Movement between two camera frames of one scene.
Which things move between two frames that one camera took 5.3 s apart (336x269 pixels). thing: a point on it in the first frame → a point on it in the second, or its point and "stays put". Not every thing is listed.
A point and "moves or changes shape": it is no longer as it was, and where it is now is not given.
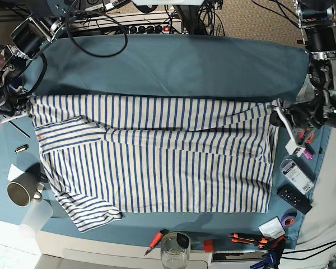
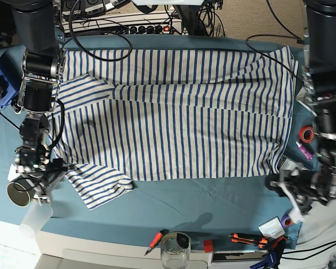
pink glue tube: (307, 155) stays put
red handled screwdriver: (155, 240) stays put
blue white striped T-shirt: (107, 155) moves or changes shape
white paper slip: (14, 172) stays put
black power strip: (159, 29) stays put
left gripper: (313, 112) → (323, 185)
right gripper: (5, 98) → (27, 157)
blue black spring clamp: (272, 257) stays put
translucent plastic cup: (37, 216) stays put
